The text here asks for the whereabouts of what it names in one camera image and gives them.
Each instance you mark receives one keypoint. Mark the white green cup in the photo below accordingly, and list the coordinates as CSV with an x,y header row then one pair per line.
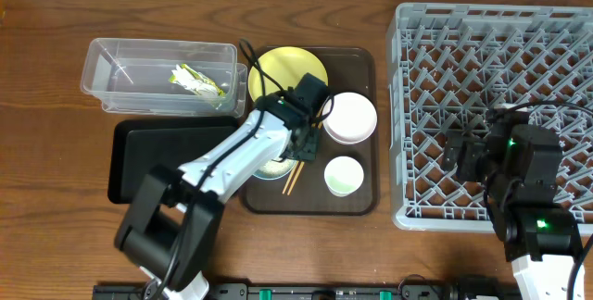
x,y
343,175

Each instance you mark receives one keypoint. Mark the black waste tray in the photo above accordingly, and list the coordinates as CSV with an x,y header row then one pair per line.
x,y
141,144

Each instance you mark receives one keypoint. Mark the brown serving tray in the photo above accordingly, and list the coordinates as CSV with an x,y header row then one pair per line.
x,y
350,69

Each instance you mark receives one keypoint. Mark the light blue bowl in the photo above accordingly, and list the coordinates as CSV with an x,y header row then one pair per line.
x,y
273,175

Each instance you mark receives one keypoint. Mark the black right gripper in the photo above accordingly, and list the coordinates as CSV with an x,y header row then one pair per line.
x,y
453,150

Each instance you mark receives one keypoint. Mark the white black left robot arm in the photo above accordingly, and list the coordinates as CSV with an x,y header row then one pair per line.
x,y
171,224

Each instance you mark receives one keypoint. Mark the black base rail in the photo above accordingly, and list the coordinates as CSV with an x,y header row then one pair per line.
x,y
413,287

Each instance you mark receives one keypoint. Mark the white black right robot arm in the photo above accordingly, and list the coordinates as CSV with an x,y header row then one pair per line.
x,y
517,165

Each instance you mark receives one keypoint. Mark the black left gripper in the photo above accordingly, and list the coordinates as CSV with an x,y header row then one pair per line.
x,y
305,144

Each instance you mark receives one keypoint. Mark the grey plastic dishwasher rack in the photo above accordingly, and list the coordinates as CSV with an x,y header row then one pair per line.
x,y
448,64

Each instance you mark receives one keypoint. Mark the clear plastic waste bin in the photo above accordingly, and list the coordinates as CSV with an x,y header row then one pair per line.
x,y
132,76

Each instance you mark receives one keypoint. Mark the green white food wrapper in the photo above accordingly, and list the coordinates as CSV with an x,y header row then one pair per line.
x,y
197,83

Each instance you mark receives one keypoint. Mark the wooden chopstick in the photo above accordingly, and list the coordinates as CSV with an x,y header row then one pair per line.
x,y
291,179
296,177

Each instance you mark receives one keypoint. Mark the pink white bowl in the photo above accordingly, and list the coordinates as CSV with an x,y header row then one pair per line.
x,y
351,118

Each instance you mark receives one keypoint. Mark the yellow plate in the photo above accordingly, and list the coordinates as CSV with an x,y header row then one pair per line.
x,y
287,65

